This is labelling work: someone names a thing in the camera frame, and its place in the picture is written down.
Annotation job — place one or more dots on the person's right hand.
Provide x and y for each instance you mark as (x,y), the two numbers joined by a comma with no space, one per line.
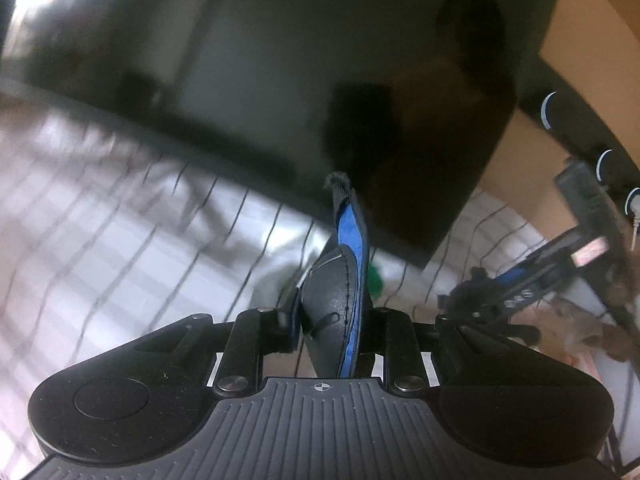
(595,332)

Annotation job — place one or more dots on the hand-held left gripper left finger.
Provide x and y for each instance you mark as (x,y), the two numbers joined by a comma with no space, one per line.
(291,310)

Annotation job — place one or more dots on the black wall hook rack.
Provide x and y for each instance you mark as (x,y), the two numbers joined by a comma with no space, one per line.
(575,125)

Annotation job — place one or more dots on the black television screen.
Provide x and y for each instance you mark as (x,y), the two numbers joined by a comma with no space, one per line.
(250,60)

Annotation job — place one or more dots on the green object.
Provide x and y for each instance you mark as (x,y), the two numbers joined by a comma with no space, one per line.
(375,280)

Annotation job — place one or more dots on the white hanging item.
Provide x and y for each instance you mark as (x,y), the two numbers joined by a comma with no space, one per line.
(635,227)

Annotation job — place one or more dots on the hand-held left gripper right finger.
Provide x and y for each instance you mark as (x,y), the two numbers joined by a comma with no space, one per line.
(382,322)

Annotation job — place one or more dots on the black and blue shoe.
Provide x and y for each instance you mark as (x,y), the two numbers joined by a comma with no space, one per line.
(330,300)

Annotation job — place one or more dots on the white striped bed sheet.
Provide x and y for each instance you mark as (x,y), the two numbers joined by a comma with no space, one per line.
(100,260)

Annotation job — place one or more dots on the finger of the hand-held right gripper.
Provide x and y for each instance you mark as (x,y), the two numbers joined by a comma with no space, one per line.
(515,285)

